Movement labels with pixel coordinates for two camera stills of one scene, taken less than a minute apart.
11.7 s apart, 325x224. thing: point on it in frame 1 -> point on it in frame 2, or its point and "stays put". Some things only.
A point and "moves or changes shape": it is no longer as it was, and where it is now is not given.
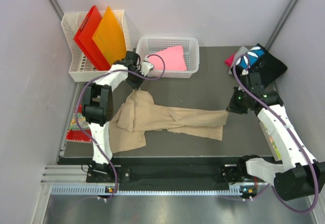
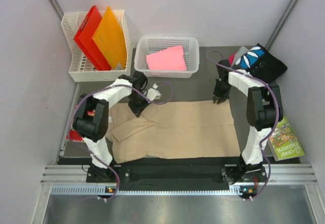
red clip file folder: x=84 y=35 stays put
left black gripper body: x=134 y=81 -> x=137 y=102
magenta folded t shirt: x=229 y=61 stays put
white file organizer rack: x=80 y=68 stays put
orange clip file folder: x=110 y=38 stays put
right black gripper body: x=238 y=103 -> x=221 y=91
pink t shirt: x=173 y=57 stays put
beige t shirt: x=138 y=114 moves or changes shape
